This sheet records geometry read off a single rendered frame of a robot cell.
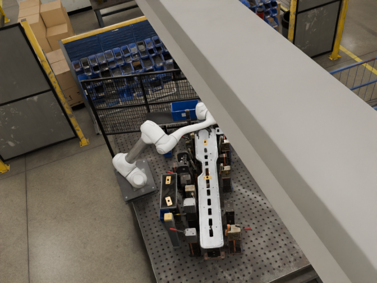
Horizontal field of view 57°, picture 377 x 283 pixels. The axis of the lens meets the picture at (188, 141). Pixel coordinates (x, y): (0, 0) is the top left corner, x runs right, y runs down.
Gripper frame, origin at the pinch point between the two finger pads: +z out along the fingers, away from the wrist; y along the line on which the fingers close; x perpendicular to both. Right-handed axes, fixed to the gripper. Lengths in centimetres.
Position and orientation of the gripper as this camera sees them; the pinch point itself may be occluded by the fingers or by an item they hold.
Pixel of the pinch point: (203, 136)
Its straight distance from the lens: 356.1
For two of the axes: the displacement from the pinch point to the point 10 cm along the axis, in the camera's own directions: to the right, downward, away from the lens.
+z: 1.1, 7.1, 6.9
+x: -0.2, -7.0, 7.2
